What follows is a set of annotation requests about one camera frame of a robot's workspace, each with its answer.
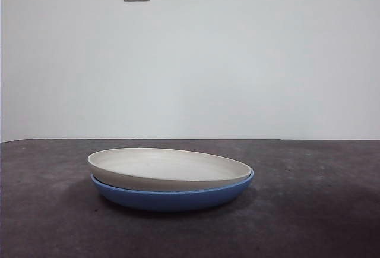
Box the white round plate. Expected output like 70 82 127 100
87 147 253 193

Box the blue round plate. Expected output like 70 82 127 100
90 168 255 213

